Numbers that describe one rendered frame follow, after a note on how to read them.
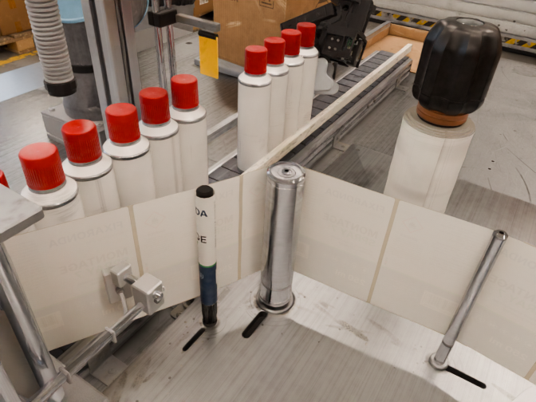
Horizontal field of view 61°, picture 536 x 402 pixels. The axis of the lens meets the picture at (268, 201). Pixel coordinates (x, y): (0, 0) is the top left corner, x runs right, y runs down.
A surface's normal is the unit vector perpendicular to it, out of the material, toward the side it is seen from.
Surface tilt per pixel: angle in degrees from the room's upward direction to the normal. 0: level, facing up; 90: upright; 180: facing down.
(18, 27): 95
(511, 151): 0
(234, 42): 90
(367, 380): 0
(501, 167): 0
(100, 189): 90
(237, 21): 90
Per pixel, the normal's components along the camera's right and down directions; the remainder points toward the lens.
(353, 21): -0.44, 0.03
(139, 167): 0.63, 0.50
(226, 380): 0.05, -0.79
